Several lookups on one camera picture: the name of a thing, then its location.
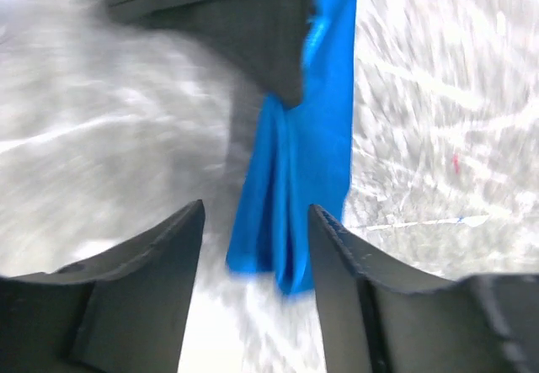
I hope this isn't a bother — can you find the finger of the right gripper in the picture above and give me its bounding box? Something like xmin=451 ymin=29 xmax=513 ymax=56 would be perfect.
xmin=103 ymin=0 xmax=314 ymax=107

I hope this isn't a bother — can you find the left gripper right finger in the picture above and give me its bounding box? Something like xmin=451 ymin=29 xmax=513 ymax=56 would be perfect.
xmin=308 ymin=205 xmax=538 ymax=373

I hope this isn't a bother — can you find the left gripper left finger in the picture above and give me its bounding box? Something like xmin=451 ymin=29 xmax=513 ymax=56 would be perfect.
xmin=1 ymin=200 xmax=205 ymax=373

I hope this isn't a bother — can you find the blue cloth napkin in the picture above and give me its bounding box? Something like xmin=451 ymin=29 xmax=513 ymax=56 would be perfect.
xmin=227 ymin=0 xmax=357 ymax=296

